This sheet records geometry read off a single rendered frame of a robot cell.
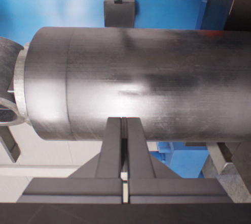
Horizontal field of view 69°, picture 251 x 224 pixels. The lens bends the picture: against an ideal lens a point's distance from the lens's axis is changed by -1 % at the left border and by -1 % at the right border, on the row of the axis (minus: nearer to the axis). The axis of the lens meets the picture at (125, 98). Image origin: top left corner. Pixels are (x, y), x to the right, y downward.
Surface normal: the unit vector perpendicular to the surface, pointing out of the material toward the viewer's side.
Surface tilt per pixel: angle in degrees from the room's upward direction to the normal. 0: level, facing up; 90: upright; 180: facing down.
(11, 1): 90
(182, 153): 90
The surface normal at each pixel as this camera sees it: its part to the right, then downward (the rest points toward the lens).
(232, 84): 0.02, 0.01
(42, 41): 0.03, -0.55
